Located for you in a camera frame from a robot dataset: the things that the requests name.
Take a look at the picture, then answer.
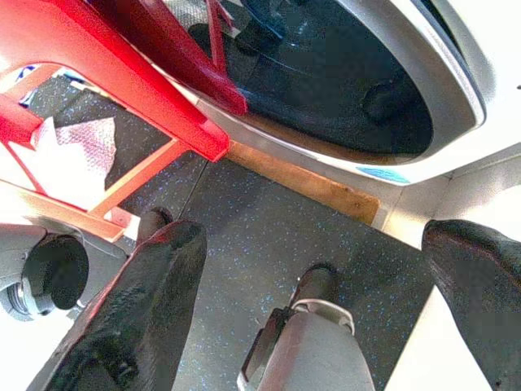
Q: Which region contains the white washing machine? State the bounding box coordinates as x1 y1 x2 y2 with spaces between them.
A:
195 0 521 250

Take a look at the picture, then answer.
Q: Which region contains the white pink cloth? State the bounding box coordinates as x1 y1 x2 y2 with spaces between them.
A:
0 116 120 212

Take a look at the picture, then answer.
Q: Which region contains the red plastic stool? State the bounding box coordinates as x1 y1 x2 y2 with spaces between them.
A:
0 0 249 244

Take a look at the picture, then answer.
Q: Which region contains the blue sticker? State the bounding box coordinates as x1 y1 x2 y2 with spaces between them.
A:
355 165 413 186

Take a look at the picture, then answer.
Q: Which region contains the wooden plank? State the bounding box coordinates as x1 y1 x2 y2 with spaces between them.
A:
225 140 382 226

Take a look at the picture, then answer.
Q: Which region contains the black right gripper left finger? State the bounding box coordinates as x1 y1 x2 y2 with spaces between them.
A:
43 222 208 391

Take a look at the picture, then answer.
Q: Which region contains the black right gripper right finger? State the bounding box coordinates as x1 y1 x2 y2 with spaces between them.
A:
421 218 521 391

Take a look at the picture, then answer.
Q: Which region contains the silver round washer door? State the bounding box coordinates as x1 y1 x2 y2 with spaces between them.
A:
87 0 488 167

